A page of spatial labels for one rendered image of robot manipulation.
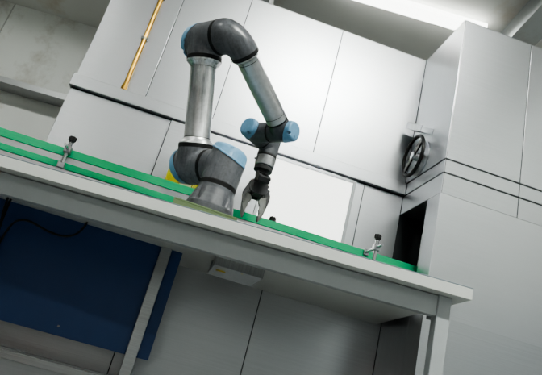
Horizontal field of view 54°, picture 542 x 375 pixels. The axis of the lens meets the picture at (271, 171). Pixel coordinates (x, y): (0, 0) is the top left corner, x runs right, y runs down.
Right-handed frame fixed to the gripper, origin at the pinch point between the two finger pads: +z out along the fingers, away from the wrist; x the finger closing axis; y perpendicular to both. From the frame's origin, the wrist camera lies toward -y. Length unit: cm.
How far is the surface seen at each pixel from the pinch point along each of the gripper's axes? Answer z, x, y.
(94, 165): -4, 60, 14
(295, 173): -37, -20, 39
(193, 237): 21.0, 18.4, -33.0
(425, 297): 20, -50, -41
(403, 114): -87, -67, 40
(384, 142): -69, -59, 40
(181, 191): -4.7, 26.6, 13.5
